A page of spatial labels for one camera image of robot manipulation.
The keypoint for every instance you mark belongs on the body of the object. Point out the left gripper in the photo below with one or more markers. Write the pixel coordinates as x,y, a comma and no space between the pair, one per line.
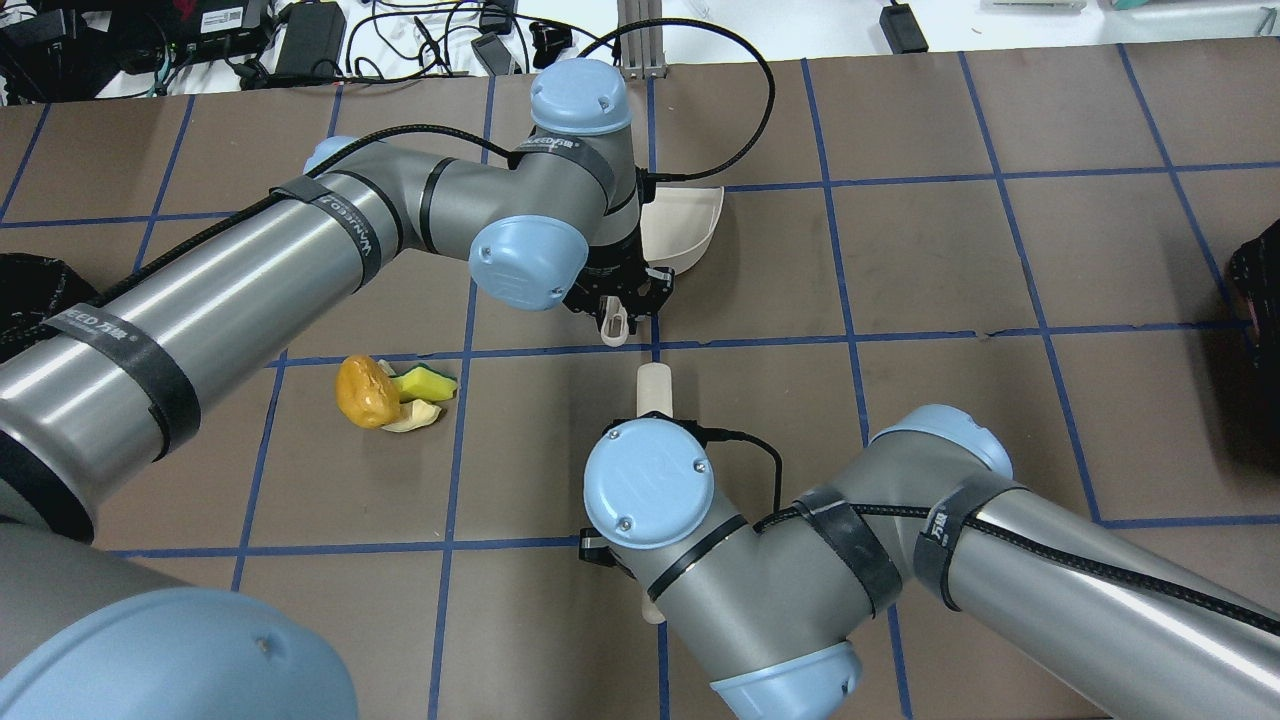
612,278

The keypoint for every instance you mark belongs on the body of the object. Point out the beige dustpan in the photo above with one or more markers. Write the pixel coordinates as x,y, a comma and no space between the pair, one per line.
674,230

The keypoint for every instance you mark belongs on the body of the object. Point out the beige hand brush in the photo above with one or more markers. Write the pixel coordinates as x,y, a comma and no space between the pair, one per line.
654,394

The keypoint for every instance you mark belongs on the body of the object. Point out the yellow green sponge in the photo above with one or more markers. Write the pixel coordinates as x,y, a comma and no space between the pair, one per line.
421,383

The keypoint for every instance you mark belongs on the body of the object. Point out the pale food scrap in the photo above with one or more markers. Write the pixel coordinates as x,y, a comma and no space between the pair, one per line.
415,414

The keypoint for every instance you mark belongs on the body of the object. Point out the yellow potato toy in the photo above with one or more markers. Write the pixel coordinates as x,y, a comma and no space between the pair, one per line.
365,394

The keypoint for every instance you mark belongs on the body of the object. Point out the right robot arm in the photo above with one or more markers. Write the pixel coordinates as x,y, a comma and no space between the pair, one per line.
767,607

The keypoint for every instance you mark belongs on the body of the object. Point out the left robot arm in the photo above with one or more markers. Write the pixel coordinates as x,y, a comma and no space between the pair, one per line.
124,382

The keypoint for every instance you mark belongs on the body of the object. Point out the black lined bin near left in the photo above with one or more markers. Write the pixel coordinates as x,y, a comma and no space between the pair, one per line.
33,288

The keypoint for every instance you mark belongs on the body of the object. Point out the black lined bin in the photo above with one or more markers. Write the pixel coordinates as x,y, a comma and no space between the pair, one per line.
33,288
1253,270

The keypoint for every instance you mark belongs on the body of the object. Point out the black lined bin near right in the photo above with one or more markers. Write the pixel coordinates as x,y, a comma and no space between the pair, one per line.
1253,270

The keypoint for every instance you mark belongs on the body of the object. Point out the black power adapter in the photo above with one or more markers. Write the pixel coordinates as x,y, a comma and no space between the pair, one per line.
314,32

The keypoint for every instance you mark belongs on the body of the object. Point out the aluminium frame post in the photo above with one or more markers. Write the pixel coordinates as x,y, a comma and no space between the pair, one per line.
642,51

